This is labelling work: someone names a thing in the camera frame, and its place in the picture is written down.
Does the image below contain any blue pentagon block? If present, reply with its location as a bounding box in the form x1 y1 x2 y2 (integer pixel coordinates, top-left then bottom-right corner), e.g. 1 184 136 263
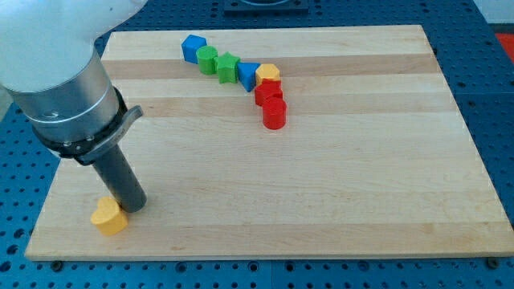
182 35 207 64

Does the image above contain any blue triangle block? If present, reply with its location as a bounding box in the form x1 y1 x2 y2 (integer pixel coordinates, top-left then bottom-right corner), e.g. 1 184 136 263
237 63 260 92

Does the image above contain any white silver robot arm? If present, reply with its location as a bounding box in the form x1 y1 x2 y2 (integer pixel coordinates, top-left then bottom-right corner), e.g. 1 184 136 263
1 0 147 213

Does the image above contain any dark square base plate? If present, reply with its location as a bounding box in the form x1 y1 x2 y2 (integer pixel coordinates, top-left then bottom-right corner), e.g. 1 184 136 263
223 0 309 15

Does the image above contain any yellow heart block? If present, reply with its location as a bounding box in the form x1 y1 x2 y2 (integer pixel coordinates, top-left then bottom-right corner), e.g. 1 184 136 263
90 197 129 236

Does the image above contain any yellow hexagon block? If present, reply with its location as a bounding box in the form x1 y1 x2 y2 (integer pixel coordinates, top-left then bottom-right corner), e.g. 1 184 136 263
255 63 280 86

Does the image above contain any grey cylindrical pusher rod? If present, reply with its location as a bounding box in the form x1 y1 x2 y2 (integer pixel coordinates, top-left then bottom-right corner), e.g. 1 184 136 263
92 144 147 213

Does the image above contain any wooden board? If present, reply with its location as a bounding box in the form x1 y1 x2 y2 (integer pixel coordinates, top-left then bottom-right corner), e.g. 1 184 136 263
26 25 513 261

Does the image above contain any red cylinder block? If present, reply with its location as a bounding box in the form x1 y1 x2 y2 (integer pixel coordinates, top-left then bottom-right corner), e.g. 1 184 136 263
262 97 287 130

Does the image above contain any red object at right edge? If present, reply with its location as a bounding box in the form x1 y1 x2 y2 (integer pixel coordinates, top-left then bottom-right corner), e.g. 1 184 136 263
495 33 514 62

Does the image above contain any red notched block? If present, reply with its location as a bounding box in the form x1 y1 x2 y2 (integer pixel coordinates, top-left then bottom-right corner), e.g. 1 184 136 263
254 79 284 106

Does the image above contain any green star block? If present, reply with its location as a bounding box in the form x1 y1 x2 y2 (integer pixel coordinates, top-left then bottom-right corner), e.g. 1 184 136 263
214 52 240 83

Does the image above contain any green cylinder block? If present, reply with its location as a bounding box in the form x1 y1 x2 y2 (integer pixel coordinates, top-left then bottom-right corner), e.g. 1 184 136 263
196 45 218 75

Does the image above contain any black clamp mount with lever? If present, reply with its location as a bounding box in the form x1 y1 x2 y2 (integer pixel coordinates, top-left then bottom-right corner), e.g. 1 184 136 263
32 87 143 165

